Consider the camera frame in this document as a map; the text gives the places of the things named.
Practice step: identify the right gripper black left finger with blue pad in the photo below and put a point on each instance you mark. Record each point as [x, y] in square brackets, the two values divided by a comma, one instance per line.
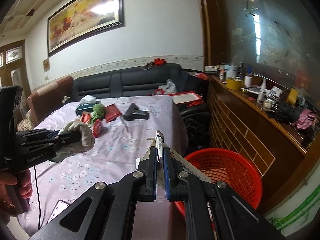
[140, 186]

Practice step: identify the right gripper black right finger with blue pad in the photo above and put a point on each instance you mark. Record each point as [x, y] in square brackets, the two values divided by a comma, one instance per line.
[180, 185]

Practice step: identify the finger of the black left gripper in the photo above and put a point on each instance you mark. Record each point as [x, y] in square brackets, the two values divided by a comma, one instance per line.
[60, 142]
[73, 135]

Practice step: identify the red torn cigarette pack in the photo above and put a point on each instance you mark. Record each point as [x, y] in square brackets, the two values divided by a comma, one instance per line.
[97, 128]

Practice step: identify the red white wet wipe pack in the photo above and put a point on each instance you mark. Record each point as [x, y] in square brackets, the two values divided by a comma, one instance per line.
[86, 117]

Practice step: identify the person's left hand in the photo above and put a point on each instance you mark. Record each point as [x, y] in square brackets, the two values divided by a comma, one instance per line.
[16, 191]

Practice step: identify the brown red armchair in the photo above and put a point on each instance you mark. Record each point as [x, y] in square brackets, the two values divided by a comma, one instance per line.
[49, 98]

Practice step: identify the dark green tissue box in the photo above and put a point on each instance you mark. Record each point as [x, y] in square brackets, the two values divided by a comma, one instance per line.
[86, 104]

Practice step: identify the lilac floral tablecloth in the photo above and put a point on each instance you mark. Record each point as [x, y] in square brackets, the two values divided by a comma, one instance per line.
[112, 157]

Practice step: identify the red plastic mesh basket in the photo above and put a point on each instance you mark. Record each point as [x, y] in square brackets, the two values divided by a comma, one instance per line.
[234, 169]

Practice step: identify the green knitted cloth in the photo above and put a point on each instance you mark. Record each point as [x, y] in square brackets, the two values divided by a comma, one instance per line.
[98, 112]

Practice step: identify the black toy pistol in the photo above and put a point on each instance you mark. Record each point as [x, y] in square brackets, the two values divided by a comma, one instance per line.
[134, 113]

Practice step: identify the white phone on table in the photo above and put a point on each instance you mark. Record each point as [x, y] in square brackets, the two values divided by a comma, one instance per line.
[59, 207]

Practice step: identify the red flat pouch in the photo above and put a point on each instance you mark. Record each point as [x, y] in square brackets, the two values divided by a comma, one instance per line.
[112, 112]

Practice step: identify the wooden glass panel door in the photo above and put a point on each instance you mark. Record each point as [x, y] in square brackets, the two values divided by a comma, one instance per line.
[13, 58]

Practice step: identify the red gift box lid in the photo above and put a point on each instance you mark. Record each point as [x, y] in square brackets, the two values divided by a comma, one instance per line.
[186, 99]

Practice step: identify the white plastic bag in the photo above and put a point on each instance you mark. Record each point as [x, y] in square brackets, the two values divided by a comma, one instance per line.
[169, 87]

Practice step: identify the black leather sofa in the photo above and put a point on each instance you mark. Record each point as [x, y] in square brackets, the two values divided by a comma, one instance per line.
[137, 81]

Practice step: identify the red ribbon on sofa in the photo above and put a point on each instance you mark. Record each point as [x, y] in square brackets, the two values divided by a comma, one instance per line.
[156, 62]

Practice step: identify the yellow tape roll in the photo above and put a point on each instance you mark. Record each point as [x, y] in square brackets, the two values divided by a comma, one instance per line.
[234, 84]

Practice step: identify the white spray bottle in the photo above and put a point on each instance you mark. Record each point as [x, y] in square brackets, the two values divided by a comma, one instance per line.
[262, 91]

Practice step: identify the white cylindrical container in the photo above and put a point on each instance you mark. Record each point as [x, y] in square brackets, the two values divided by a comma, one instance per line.
[248, 81]

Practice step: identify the framed horse painting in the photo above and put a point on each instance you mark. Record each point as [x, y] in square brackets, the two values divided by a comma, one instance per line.
[80, 19]

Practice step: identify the pink cloth on counter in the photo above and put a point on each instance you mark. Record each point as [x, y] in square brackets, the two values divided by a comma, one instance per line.
[307, 119]

